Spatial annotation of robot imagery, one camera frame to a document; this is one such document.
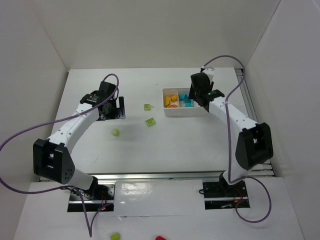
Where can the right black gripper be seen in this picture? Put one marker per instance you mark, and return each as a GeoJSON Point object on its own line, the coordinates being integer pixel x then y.
{"type": "Point", "coordinates": [202, 100]}

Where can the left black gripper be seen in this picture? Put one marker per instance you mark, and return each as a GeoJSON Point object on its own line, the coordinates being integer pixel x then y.
{"type": "Point", "coordinates": [116, 113]}

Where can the long teal lego brick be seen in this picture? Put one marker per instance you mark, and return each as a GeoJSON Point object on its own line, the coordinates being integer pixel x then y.
{"type": "Point", "coordinates": [184, 98]}

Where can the small yellow lego brick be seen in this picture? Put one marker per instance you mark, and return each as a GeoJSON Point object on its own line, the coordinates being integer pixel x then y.
{"type": "Point", "coordinates": [174, 98]}

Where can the orange printed lego brick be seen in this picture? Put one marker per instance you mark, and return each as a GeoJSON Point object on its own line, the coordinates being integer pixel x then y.
{"type": "Point", "coordinates": [172, 106]}

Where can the yellow lego long brick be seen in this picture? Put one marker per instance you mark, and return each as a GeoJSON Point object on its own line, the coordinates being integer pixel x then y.
{"type": "Point", "coordinates": [167, 101]}

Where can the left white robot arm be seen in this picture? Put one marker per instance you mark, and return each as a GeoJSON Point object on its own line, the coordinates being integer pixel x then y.
{"type": "Point", "coordinates": [52, 157]}

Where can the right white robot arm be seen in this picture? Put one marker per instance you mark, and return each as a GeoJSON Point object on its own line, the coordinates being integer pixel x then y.
{"type": "Point", "coordinates": [249, 142]}

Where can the small green lego cube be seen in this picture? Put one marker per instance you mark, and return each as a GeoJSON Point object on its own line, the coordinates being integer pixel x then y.
{"type": "Point", "coordinates": [115, 132]}

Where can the white three-compartment tray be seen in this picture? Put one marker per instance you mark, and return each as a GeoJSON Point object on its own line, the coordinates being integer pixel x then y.
{"type": "Point", "coordinates": [181, 111]}

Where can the green lego near tray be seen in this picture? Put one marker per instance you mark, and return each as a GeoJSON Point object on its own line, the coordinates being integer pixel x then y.
{"type": "Point", "coordinates": [147, 107]}

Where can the green lego printed left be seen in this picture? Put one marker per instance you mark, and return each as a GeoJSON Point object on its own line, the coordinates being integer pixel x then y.
{"type": "Point", "coordinates": [150, 122]}

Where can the green lego on floor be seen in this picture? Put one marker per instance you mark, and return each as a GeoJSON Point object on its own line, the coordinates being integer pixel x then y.
{"type": "Point", "coordinates": [115, 236]}

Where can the red object at bottom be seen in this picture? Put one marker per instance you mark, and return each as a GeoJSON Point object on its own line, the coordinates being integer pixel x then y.
{"type": "Point", "coordinates": [160, 238]}

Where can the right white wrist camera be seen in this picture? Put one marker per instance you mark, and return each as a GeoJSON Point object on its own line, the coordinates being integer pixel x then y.
{"type": "Point", "coordinates": [209, 71]}

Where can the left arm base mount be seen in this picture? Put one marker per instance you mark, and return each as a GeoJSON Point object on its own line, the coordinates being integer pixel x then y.
{"type": "Point", "coordinates": [104, 199]}

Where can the aluminium rail right side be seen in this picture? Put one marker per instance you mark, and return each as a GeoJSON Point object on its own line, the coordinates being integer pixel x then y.
{"type": "Point", "coordinates": [264, 169]}

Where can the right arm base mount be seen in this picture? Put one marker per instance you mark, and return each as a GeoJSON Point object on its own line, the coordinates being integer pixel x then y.
{"type": "Point", "coordinates": [218, 196]}

